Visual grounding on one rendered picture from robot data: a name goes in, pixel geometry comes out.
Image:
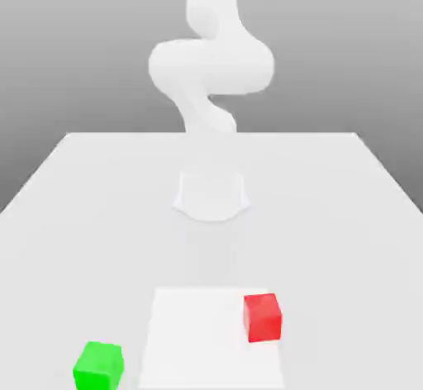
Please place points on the small red cube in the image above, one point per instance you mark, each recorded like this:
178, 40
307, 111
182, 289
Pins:
263, 319

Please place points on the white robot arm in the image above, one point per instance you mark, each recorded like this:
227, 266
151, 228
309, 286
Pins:
211, 66

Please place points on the small green cube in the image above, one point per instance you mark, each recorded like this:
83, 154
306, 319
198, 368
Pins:
98, 367

